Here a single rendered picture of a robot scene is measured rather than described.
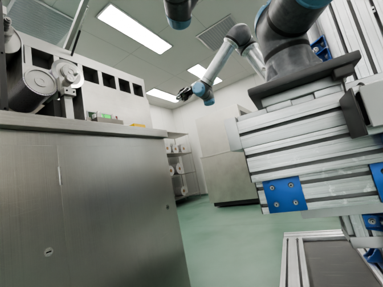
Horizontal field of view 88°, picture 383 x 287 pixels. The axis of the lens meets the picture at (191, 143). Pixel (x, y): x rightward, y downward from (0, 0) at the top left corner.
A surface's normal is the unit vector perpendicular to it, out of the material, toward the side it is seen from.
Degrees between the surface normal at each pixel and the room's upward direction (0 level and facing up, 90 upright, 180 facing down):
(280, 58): 73
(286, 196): 90
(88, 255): 90
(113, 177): 90
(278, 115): 90
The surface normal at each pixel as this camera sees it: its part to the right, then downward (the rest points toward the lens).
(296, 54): -0.31, -0.39
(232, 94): -0.55, -0.02
